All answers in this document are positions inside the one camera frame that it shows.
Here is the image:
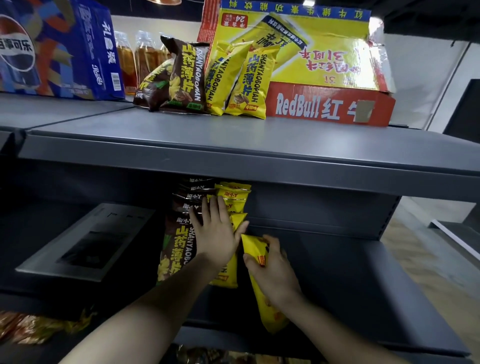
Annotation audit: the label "person's right forearm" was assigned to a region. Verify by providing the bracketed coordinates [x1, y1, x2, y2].
[286, 294, 410, 364]

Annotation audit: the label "yellow printed carton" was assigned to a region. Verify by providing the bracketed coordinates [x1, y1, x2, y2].
[196, 0, 397, 94]

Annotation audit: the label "pile of red-brown foil packets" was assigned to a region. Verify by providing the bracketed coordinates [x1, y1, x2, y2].
[0, 311, 76, 346]

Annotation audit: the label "orange wrapped snacks on shelf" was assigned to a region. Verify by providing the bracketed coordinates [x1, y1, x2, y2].
[63, 309, 98, 333]

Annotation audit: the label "white printed flat box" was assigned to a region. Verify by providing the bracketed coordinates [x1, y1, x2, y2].
[15, 203, 157, 283]

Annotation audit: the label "blue drink carton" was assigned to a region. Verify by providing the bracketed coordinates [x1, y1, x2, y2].
[0, 0, 126, 101]

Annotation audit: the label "dark grey metal shelf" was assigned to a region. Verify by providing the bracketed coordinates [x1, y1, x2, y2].
[0, 91, 480, 364]

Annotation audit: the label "pack of orange drink bottles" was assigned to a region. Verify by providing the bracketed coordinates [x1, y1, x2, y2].
[114, 30, 173, 97]

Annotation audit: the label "person's left hand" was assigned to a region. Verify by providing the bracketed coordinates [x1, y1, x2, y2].
[188, 194, 250, 271]

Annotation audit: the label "person's right hand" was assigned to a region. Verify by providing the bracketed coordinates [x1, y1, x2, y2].
[242, 235, 305, 310]

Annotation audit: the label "person's left forearm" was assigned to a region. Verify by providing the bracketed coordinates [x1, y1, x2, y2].
[59, 256, 226, 364]

